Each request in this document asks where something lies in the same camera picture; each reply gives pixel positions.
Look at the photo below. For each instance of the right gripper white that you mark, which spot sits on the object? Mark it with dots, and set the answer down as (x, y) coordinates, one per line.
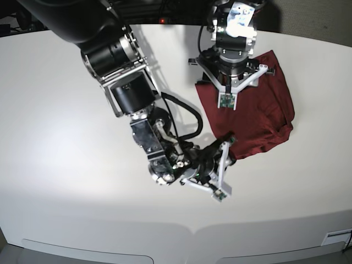
(208, 167)

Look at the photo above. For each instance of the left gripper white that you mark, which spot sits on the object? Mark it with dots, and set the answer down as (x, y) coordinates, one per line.
(230, 81)

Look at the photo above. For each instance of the dark red long-sleeve shirt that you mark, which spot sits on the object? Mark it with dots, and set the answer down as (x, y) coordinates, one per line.
(263, 115)

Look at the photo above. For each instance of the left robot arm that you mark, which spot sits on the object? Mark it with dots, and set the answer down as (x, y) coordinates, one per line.
(228, 64)

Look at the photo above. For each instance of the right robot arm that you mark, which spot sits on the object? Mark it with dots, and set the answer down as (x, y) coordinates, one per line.
(114, 58)

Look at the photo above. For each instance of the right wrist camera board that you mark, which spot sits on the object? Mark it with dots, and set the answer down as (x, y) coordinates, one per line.
(219, 195)

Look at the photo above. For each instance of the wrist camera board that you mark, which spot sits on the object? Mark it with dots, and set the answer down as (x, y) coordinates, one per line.
(219, 195)
(227, 100)

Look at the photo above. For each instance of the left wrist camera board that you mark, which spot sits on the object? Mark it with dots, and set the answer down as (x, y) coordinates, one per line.
(227, 100)

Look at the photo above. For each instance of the white power strip red switch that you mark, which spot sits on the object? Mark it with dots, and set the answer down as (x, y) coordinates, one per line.
(155, 20)

